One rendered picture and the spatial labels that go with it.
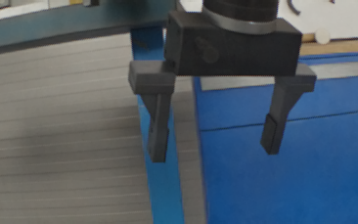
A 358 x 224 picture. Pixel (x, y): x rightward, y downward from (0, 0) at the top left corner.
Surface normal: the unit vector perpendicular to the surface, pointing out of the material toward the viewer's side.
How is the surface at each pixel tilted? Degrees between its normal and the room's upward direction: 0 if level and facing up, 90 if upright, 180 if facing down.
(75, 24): 90
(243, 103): 90
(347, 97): 90
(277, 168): 90
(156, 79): 114
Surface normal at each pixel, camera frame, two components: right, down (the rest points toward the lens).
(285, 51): 0.26, 0.48
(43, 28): -0.02, 0.13
